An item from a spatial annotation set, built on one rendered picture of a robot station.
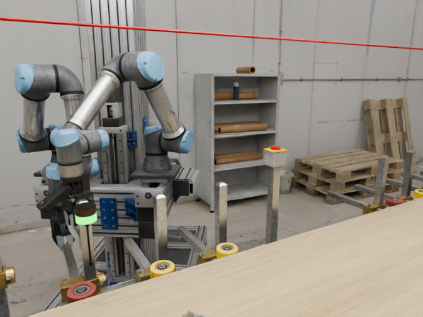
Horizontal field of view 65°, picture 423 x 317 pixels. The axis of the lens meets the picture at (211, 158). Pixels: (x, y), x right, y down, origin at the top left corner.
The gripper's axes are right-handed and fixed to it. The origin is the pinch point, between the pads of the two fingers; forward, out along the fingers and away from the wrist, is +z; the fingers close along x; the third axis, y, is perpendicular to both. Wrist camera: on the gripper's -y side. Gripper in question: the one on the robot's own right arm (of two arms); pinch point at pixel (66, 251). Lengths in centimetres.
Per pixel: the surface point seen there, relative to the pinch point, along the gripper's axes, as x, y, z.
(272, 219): -79, -32, -9
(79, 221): -2.0, -37.3, -27.4
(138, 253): -24.9, -14.9, 0.3
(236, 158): -207, 188, 26
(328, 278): -68, -73, -7
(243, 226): -178, 128, 83
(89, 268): -4.1, -32.2, -8.6
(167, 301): -20, -58, -8
